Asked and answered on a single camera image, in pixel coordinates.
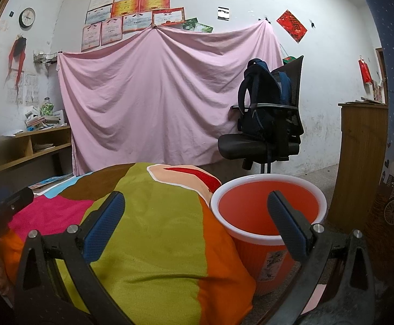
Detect red black wall ornament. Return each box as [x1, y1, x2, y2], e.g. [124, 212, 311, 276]
[5, 35, 27, 90]

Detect blue printed curtain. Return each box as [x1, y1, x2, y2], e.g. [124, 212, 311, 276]
[351, 0, 394, 312]

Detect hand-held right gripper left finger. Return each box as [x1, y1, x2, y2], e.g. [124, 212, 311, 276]
[14, 190, 133, 325]

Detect person's left hand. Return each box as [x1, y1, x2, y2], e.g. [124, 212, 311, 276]
[0, 267, 15, 296]

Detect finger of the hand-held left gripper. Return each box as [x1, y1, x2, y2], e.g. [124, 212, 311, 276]
[0, 187, 35, 215]

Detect wooden cabinet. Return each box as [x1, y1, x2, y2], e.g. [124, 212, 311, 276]
[327, 101, 390, 234]

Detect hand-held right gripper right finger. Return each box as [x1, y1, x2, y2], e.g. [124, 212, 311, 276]
[267, 190, 377, 325]

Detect colourful patchwork blanket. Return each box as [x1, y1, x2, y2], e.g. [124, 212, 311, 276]
[0, 162, 256, 325]

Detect orange plastic bucket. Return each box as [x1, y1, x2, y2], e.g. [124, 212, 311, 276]
[210, 173, 328, 297]

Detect colourful children's book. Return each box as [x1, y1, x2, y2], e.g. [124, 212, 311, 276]
[29, 173, 74, 190]

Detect pink hanging sheet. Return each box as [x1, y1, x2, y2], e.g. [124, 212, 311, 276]
[57, 20, 284, 177]

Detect black office chair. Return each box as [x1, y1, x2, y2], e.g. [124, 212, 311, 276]
[217, 55, 305, 174]

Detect wire wall rack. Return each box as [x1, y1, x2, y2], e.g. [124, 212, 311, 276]
[32, 51, 64, 66]

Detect wooden shelf unit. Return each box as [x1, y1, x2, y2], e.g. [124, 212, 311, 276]
[0, 125, 73, 177]

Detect wooden door frame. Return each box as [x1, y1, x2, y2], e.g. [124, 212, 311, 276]
[376, 47, 389, 104]

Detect red hanging bag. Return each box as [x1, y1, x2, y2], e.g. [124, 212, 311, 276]
[358, 58, 373, 84]

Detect paper wall calendar sheets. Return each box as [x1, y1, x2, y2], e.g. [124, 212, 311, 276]
[7, 73, 40, 105]

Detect group of wall certificates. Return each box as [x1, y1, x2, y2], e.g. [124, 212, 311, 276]
[81, 0, 205, 52]

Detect glass candy jar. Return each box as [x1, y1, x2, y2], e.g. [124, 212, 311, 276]
[40, 97, 54, 116]

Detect stack of books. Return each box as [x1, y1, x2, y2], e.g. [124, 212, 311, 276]
[25, 113, 65, 131]

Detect round wall clock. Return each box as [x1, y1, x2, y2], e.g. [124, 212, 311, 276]
[18, 7, 36, 28]

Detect red wall poster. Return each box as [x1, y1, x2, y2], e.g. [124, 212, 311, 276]
[276, 9, 308, 43]

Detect black blue backpack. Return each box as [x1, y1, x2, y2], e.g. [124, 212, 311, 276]
[237, 58, 292, 139]

